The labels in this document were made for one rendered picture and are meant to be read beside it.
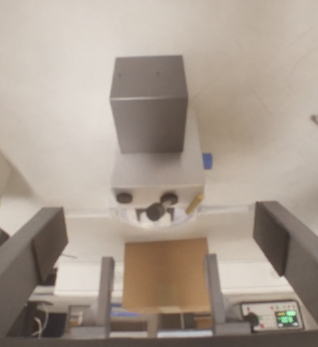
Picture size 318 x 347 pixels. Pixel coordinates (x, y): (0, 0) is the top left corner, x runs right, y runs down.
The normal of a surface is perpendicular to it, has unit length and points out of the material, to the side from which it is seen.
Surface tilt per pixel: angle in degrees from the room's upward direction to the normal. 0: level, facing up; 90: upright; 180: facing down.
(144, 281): 90
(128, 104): 0
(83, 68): 0
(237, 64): 0
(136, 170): 90
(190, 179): 90
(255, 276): 90
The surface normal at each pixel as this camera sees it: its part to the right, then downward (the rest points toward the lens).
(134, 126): 0.02, 0.83
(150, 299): -0.13, -0.55
